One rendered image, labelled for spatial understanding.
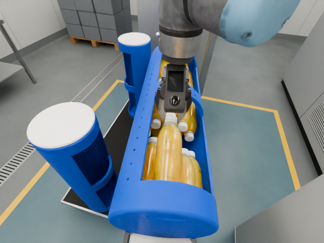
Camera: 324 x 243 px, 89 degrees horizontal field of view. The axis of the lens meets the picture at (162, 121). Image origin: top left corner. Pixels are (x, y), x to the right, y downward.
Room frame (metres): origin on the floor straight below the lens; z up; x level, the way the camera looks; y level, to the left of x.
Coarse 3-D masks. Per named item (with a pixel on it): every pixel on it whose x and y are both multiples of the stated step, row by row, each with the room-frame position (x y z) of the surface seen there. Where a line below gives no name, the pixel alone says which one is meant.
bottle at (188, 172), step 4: (184, 156) 0.28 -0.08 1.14; (188, 156) 0.29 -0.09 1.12; (184, 160) 0.26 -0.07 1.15; (188, 160) 0.27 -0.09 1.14; (184, 164) 0.25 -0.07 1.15; (188, 164) 0.25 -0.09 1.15; (192, 164) 0.26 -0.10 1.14; (184, 168) 0.24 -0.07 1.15; (188, 168) 0.24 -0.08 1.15; (192, 168) 0.24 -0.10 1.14; (184, 172) 0.22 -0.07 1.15; (188, 172) 0.22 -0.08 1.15; (192, 172) 0.23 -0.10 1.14; (184, 176) 0.21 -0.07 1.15; (188, 176) 0.21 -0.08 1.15; (192, 176) 0.22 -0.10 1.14; (184, 180) 0.20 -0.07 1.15; (188, 180) 0.20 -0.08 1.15; (192, 180) 0.20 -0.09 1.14; (192, 184) 0.19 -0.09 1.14
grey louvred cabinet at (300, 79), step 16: (320, 16) 2.63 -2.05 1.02; (320, 32) 2.39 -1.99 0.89; (304, 48) 2.51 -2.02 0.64; (320, 48) 2.17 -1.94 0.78; (304, 64) 2.26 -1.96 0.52; (320, 64) 1.97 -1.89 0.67; (288, 80) 2.38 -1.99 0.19; (304, 80) 2.03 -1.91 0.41; (320, 80) 1.77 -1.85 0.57; (288, 96) 2.16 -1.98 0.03; (304, 96) 1.80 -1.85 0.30; (320, 96) 1.58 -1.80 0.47; (304, 112) 1.60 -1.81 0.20; (320, 112) 1.41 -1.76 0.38; (304, 128) 1.41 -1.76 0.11; (320, 128) 1.24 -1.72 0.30; (320, 144) 1.08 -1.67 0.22; (320, 160) 0.94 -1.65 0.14
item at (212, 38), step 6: (210, 36) 1.50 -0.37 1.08; (216, 36) 1.50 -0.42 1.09; (210, 42) 1.50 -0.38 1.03; (210, 48) 1.50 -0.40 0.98; (204, 54) 1.54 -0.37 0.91; (210, 54) 1.50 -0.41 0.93; (204, 60) 1.50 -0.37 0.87; (210, 60) 1.50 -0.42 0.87; (204, 66) 1.50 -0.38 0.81; (204, 72) 1.50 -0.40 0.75; (204, 78) 1.50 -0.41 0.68
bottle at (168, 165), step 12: (168, 132) 0.29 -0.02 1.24; (168, 144) 0.26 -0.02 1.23; (180, 144) 0.27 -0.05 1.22; (156, 156) 0.24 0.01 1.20; (168, 156) 0.23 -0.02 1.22; (180, 156) 0.24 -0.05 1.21; (156, 168) 0.21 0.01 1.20; (168, 168) 0.20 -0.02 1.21; (180, 168) 0.21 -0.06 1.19; (168, 180) 0.17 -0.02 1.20; (180, 180) 0.19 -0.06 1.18
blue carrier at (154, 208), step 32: (160, 64) 0.72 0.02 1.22; (192, 64) 0.95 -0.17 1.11; (192, 96) 0.50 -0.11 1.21; (128, 160) 0.23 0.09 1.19; (128, 192) 0.14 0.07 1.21; (160, 192) 0.13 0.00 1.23; (192, 192) 0.14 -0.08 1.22; (128, 224) 0.10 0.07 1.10; (160, 224) 0.09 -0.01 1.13; (192, 224) 0.09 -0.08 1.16
